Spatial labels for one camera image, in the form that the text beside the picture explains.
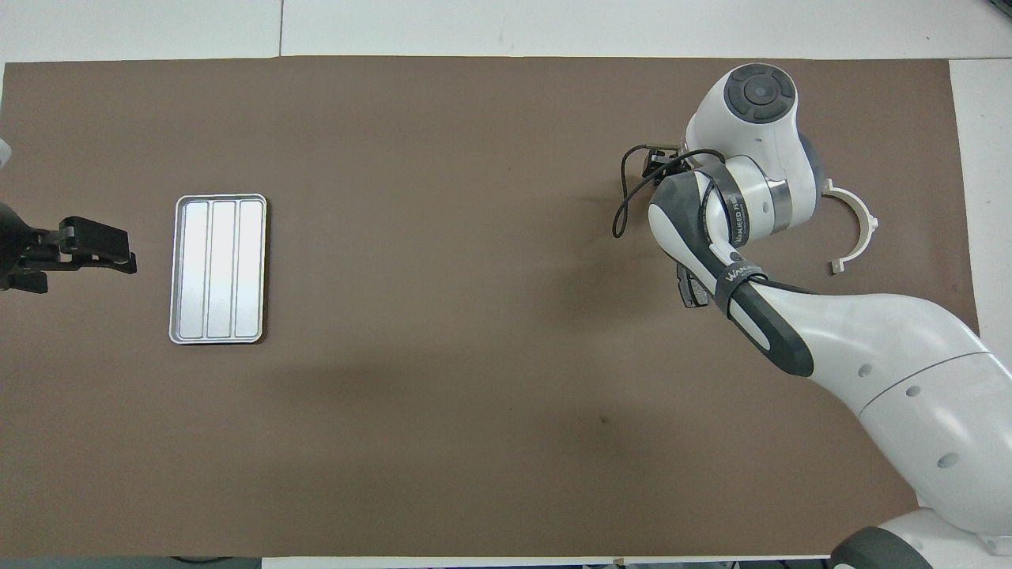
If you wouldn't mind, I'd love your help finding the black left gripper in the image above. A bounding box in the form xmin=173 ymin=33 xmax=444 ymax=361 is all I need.
xmin=0 ymin=204 xmax=137 ymax=295

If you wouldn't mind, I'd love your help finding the silver metal tray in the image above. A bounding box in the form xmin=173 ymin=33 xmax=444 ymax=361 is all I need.
xmin=168 ymin=194 xmax=268 ymax=345

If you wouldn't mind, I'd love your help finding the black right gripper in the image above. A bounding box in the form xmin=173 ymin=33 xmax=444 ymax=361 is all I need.
xmin=642 ymin=150 xmax=703 ymax=187

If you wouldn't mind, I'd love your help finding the brown table mat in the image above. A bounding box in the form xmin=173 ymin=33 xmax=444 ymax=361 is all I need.
xmin=0 ymin=55 xmax=981 ymax=559

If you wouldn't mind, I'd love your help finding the white curved plastic bracket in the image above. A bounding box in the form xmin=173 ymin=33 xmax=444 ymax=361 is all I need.
xmin=822 ymin=179 xmax=879 ymax=276

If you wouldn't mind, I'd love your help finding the dark grey rectangular brake pad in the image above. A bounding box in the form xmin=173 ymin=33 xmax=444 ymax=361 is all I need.
xmin=676 ymin=265 xmax=710 ymax=309

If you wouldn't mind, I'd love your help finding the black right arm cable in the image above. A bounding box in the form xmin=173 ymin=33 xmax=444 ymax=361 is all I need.
xmin=613 ymin=145 xmax=724 ymax=238

